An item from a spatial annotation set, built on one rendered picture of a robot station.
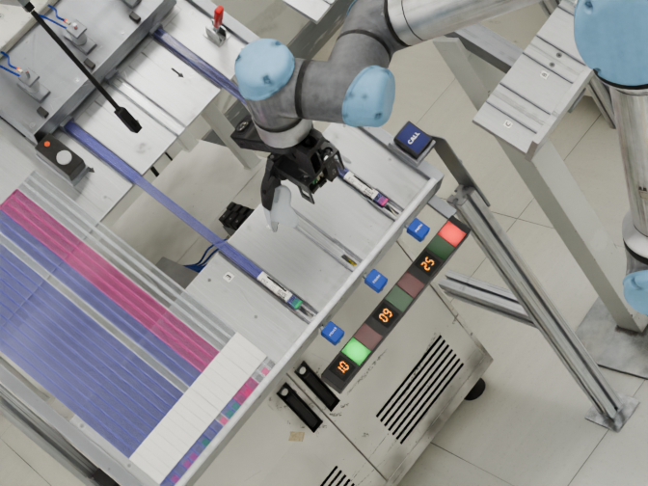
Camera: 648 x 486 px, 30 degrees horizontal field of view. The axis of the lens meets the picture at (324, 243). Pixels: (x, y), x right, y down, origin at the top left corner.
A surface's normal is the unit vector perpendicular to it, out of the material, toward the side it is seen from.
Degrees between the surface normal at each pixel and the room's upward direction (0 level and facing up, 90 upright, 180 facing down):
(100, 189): 45
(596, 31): 83
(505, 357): 0
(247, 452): 90
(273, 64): 30
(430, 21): 85
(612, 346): 0
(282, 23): 90
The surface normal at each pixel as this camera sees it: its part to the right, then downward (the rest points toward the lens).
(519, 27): -0.62, 0.73
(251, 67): -0.18, -0.46
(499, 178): -0.53, -0.65
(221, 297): 0.03, -0.31
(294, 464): 0.57, 0.21
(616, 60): -0.32, 0.65
